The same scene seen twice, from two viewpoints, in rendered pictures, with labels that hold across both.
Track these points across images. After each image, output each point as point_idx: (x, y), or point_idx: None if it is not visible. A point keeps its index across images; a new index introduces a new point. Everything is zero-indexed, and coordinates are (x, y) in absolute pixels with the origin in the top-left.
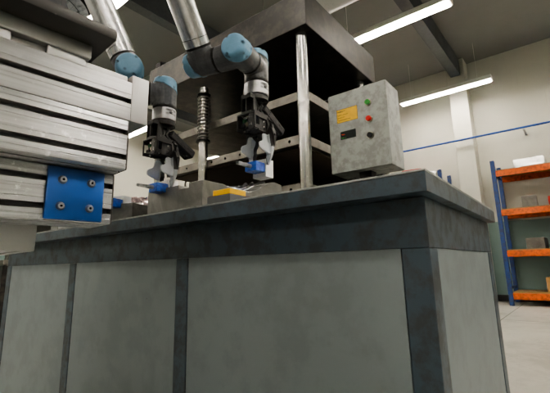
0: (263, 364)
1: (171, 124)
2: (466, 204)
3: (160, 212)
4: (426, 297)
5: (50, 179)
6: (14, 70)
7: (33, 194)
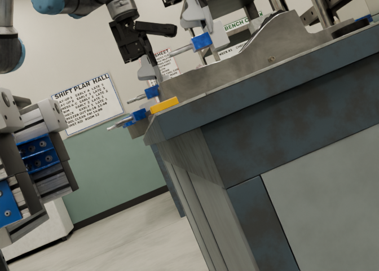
0: None
1: (127, 16)
2: (374, 43)
3: (146, 130)
4: (247, 245)
5: None
6: None
7: None
